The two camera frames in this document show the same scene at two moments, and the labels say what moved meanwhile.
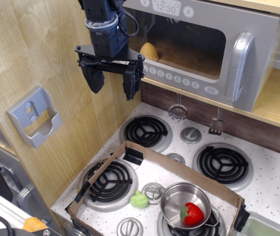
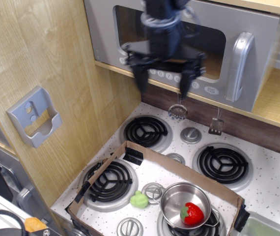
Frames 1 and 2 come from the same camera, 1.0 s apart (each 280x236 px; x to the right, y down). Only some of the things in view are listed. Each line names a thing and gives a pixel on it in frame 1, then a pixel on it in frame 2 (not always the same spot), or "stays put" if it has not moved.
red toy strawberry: (191, 214) stays put
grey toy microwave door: (228, 49) stays put
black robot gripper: (110, 51) -> (164, 46)
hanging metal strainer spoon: (178, 111) stays put
